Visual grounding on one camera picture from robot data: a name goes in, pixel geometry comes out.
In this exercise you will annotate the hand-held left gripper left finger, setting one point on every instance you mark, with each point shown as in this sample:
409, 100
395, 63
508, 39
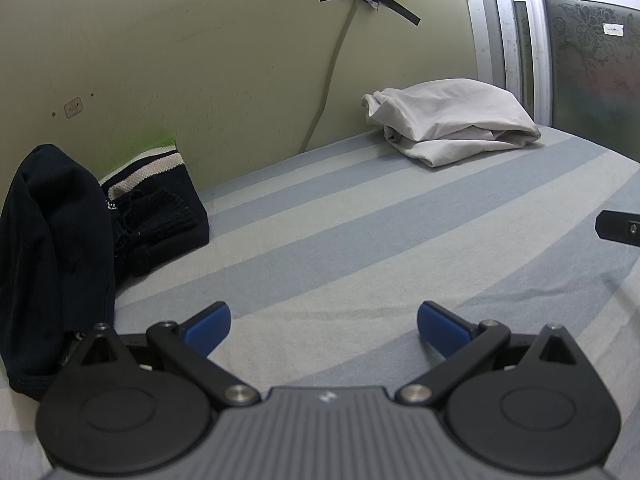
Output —
207, 327

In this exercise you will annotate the white wall socket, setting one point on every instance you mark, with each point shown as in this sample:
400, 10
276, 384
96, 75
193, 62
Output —
73, 108

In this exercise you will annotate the white shirt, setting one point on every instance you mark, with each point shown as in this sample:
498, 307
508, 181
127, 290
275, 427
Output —
450, 115

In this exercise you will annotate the white glass sticker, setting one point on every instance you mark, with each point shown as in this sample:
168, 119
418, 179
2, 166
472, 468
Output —
614, 30

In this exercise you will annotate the grey sliding door frame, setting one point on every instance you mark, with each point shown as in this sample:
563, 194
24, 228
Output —
505, 35

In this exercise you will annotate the frosted glass door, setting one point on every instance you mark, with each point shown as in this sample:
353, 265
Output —
595, 85

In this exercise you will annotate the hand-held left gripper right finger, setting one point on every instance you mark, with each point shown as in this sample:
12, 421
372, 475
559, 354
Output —
440, 327

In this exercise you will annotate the navy knit sweater white stripe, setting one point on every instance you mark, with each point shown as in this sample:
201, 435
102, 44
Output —
160, 215

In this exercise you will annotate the dark navy garment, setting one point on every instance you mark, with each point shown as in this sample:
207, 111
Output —
50, 260

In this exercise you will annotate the striped blue bed sheet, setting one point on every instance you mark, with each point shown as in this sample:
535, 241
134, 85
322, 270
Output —
375, 240

